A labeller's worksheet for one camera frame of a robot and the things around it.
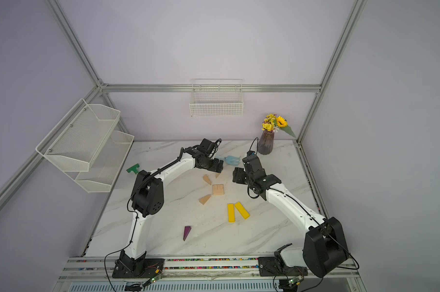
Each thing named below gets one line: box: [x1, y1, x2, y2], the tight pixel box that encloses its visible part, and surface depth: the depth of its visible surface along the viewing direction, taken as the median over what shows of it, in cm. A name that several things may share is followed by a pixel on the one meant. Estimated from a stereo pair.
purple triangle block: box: [182, 225, 192, 242], surface depth 83 cm
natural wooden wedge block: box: [198, 194, 212, 206], surface depth 95 cm
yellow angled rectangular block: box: [233, 201, 251, 220], surface depth 92 cm
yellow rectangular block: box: [227, 203, 236, 224], surface depth 90 cm
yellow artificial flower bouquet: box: [261, 113, 297, 139], surface depth 97 cm
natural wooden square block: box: [212, 184, 225, 196], surface depth 100 cm
